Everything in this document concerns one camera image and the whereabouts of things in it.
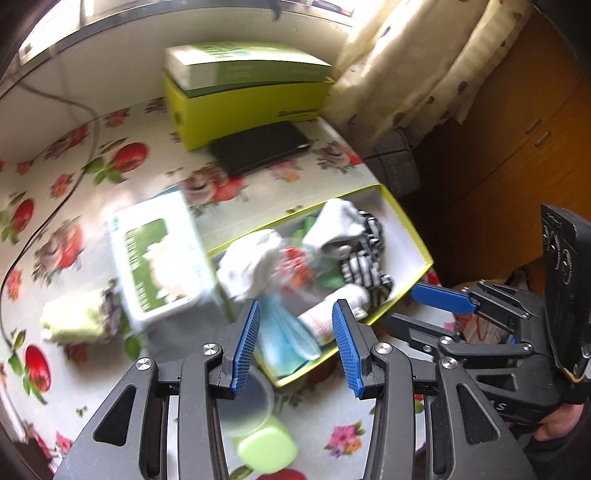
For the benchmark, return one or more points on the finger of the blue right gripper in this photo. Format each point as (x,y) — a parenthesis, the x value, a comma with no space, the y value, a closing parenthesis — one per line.
(442,298)

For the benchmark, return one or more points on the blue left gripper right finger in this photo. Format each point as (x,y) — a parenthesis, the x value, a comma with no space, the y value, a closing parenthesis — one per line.
(353,350)

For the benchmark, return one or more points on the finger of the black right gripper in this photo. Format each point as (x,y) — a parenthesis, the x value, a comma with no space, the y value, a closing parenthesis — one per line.
(420,335)

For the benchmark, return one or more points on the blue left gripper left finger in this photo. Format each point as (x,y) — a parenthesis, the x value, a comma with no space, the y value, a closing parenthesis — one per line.
(242,345)

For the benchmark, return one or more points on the white red bandage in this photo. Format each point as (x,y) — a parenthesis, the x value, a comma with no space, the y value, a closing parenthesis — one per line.
(337,311)

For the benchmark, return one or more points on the black white striped socks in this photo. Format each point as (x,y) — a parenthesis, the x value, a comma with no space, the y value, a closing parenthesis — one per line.
(363,266)

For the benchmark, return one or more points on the clear plastic snack bag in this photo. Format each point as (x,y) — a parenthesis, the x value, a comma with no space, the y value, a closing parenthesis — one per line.
(283,276)

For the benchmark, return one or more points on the grey white sock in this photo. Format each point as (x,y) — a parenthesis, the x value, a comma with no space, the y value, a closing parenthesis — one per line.
(337,230)

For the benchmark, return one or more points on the green towel stack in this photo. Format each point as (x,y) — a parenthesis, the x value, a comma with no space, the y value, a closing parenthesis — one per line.
(85,316)

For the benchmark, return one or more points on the green microfiber cloth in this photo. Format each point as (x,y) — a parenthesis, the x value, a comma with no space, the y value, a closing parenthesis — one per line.
(311,270)

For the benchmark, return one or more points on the person's hand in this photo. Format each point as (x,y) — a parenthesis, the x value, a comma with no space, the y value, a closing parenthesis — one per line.
(559,423)

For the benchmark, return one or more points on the blue face masks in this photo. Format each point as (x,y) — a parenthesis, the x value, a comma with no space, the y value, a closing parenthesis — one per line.
(284,343)

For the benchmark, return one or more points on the yellow shallow tray box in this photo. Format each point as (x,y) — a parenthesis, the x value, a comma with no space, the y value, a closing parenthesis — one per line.
(405,259)

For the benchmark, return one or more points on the light blue wet wipes pack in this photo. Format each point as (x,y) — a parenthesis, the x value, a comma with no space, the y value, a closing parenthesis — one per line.
(170,294)

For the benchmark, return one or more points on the dark checkered bag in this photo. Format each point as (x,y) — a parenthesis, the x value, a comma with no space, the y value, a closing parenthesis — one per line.
(393,164)

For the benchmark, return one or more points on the wooden cabinet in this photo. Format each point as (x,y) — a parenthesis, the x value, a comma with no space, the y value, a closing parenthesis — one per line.
(525,142)

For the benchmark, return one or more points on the black wallet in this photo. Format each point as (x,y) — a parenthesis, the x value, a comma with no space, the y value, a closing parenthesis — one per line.
(258,147)

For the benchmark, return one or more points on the yellow green cardboard box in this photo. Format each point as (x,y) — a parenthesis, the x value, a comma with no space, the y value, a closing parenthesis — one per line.
(200,120)

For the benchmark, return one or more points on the floral tablecloth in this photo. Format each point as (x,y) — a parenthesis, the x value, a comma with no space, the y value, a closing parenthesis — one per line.
(55,215)

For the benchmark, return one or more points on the cream dotted curtain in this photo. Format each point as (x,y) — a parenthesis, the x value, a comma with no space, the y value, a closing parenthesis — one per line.
(414,65)

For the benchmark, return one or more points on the green white box on top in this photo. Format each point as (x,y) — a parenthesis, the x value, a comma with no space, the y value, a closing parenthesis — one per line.
(205,68)

